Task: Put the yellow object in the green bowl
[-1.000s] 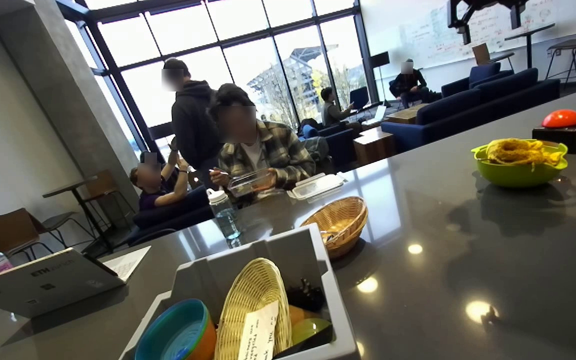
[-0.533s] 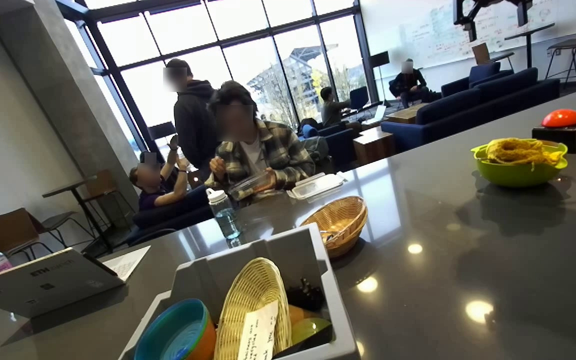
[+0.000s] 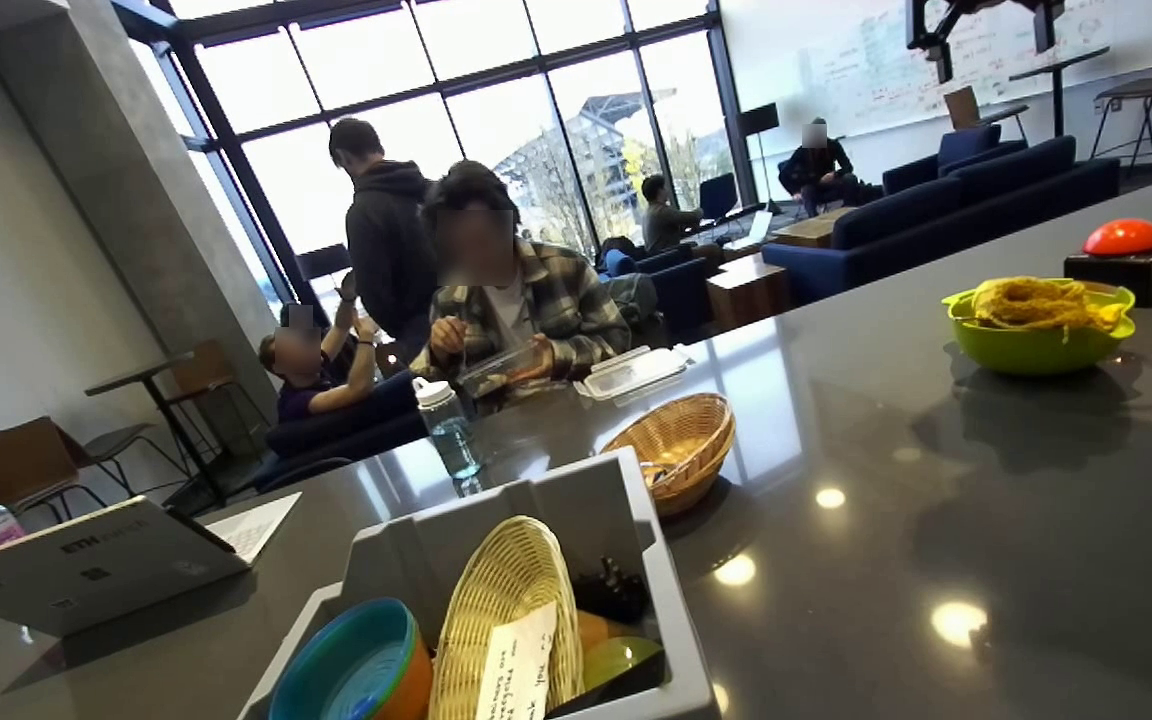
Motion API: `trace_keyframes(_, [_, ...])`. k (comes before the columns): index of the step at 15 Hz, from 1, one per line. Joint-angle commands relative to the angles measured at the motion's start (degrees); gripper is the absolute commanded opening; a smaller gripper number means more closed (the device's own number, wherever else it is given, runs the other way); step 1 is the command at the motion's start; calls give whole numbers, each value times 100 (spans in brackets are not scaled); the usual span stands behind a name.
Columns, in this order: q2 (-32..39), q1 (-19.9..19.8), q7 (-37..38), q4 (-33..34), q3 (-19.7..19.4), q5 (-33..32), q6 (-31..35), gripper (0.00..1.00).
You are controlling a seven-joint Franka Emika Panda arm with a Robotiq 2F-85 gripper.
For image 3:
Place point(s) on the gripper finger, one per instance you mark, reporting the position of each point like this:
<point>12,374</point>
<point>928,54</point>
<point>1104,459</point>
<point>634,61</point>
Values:
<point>937,35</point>
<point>1049,25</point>

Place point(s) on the green bowl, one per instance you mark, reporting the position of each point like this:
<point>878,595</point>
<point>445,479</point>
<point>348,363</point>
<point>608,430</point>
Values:
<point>1036,350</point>

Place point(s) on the small black object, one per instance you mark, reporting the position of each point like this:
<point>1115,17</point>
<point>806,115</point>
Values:
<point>614,592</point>

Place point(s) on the black high table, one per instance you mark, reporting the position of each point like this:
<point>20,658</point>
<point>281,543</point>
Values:
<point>1058,70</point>
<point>151,380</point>

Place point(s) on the whiteboard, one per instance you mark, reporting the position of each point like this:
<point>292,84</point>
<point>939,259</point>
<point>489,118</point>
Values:
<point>856,70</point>

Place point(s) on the blue armchair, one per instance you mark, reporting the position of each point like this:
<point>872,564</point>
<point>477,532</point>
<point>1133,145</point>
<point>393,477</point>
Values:
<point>966,150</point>
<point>676,285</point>

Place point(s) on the person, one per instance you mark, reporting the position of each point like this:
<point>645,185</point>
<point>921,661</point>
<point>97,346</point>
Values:
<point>311,375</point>
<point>818,165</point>
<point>391,240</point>
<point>556,300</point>
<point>664,220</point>

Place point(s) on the long blue sofa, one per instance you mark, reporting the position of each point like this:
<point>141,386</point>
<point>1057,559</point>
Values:
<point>936,215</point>

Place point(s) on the orange dome button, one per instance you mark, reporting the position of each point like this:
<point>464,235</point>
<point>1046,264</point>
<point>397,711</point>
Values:
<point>1124,238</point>

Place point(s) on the wooden coffee table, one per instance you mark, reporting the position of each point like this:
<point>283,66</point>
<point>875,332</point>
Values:
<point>811,230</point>

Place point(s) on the yellow knitted cloth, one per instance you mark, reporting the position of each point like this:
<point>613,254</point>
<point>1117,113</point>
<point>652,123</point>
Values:
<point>1031,302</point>

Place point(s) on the wooden side table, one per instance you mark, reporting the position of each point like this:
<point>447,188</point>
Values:
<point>746,295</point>

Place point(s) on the window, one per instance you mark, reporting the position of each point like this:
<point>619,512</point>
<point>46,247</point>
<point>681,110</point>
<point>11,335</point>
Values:
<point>496,110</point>

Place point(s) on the clear food container lid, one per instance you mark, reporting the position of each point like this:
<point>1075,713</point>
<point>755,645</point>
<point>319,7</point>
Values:
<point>636,372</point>

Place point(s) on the round wicker basket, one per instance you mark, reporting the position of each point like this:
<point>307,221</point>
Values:
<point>696,440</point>

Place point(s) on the clear food container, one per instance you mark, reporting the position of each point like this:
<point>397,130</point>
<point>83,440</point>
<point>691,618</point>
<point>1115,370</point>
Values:
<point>501,368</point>

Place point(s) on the grey plastic bin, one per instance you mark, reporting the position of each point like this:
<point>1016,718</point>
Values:
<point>596,500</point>

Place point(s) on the clear water bottle white cap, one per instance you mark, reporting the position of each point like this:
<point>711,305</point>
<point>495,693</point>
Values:
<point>448,430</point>

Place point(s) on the stack of green orange bowls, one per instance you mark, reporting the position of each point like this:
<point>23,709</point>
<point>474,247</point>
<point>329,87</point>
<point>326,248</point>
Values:
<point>616,655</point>

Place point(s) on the oval wicker basket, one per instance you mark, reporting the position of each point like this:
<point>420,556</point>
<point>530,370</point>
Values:
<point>506,590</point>

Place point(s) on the dark blue sofa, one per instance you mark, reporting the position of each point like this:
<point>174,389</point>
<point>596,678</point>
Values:
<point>346,430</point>

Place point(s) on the white paper note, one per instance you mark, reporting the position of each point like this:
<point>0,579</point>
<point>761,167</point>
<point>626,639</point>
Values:
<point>521,665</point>

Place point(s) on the white paper sheet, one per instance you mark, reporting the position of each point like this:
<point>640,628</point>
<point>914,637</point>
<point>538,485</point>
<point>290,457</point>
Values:
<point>256,525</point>

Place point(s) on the stack of blue orange bowls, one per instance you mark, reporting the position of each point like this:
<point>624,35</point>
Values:
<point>361,670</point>

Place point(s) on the grey laptop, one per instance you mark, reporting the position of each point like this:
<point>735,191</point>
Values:
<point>86,570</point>

